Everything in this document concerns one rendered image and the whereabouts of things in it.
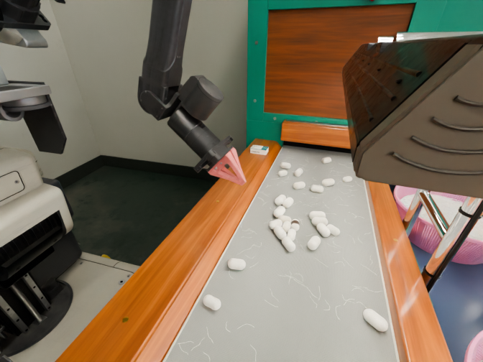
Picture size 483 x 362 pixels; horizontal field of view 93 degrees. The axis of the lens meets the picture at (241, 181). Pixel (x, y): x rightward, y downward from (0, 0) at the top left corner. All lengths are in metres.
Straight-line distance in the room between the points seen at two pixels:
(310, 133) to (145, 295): 0.72
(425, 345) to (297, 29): 0.86
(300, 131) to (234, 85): 1.04
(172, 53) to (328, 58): 0.58
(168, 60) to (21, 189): 0.46
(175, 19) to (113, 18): 1.83
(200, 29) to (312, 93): 1.17
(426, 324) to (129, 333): 0.42
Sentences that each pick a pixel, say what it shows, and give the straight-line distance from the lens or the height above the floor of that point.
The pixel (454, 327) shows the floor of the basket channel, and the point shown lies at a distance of 0.62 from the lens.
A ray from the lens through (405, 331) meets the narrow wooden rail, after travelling 0.45.
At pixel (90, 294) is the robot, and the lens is 1.15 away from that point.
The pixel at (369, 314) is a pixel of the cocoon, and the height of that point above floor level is 0.76.
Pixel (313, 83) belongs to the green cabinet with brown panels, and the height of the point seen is 0.99.
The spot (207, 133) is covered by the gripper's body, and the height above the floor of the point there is 0.95.
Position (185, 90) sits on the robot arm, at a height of 1.03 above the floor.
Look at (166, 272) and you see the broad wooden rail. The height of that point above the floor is 0.77.
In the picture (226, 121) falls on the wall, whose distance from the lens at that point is 1.93.
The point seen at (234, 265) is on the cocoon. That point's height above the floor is 0.76.
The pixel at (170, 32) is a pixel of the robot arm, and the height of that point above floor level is 1.13.
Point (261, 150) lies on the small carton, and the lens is 0.84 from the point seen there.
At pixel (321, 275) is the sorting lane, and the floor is 0.74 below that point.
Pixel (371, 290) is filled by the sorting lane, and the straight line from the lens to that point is 0.50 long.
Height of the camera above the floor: 1.11
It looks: 30 degrees down
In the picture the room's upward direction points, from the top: straight up
